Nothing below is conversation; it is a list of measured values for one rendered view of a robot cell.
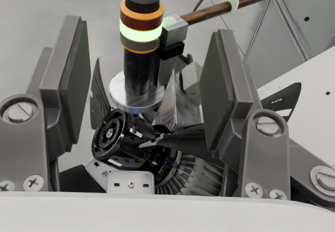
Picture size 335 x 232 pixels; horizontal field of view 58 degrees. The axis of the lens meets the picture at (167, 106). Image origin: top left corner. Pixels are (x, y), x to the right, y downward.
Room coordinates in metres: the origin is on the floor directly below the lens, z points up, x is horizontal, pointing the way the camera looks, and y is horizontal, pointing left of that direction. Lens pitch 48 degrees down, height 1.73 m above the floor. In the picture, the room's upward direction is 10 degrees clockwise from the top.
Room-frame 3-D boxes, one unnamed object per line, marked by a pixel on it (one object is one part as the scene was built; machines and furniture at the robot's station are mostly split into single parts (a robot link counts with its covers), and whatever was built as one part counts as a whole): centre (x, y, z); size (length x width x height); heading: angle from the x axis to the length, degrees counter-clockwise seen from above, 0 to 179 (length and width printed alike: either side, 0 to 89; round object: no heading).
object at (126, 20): (0.27, 0.04, 1.56); 0.04 x 0.04 x 0.01
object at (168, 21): (0.29, 0.02, 1.53); 0.02 x 0.02 x 0.02; 44
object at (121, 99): (0.28, 0.04, 1.49); 0.09 x 0.07 x 0.10; 134
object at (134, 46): (0.27, 0.04, 1.53); 0.04 x 0.04 x 0.01
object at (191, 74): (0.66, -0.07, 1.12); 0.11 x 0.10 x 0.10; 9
